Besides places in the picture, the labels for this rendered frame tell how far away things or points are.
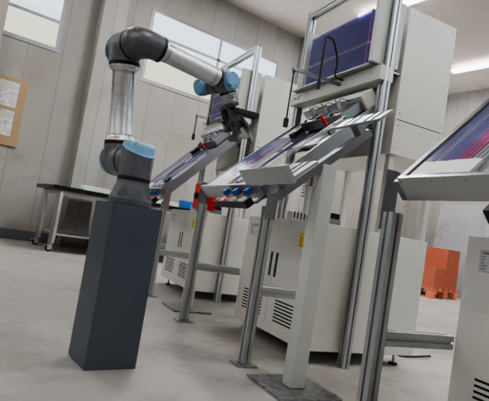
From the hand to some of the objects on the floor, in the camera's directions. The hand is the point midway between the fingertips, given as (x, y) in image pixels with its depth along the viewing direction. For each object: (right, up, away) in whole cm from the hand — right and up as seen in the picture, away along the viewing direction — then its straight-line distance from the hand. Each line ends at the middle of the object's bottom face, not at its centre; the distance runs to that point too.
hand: (246, 146), depth 217 cm
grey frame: (+5, -94, +19) cm, 96 cm away
